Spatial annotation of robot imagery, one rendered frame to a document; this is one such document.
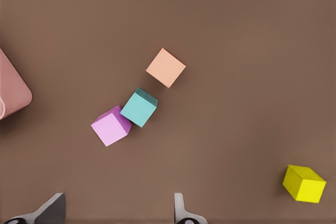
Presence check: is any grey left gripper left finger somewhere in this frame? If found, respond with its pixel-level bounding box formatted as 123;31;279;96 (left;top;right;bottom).
2;192;66;224

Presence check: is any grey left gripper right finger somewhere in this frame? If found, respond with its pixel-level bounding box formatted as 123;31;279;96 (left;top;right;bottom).
174;192;208;224

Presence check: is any pink purple cube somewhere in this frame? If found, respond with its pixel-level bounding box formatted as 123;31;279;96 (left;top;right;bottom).
90;105;132;147

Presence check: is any teal blue cube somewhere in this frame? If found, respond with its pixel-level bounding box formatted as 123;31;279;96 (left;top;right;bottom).
120;87;159;128

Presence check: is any yellow cube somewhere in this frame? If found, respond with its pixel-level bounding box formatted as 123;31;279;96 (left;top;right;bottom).
282;164;327;204

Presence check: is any pink tray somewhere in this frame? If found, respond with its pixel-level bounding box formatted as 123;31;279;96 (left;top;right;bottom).
0;48;33;120

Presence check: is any orange cube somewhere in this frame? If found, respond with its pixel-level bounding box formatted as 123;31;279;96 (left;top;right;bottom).
145;47;186;89

